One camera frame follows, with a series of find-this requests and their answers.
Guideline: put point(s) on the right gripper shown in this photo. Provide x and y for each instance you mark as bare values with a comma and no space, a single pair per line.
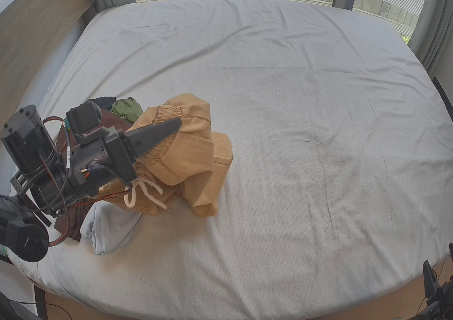
442,297

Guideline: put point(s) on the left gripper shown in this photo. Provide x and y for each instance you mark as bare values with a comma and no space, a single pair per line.
106,162

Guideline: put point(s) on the tan shorts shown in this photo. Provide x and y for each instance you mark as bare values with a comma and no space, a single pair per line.
191,155

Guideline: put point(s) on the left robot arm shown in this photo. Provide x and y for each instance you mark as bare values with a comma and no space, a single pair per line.
24,134

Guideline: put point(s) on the bed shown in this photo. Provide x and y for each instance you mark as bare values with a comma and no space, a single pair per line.
283,134

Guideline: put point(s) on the green garment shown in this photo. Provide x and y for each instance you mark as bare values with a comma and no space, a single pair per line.
125,109

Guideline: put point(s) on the dark blue garment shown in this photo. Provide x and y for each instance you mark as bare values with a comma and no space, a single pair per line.
101,102

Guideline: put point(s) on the pale blue garment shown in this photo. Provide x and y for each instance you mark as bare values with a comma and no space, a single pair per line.
109,230

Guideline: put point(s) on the brown garment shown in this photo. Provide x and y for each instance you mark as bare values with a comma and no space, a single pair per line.
69,223

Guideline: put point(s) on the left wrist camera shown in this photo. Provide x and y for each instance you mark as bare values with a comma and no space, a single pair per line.
83,116

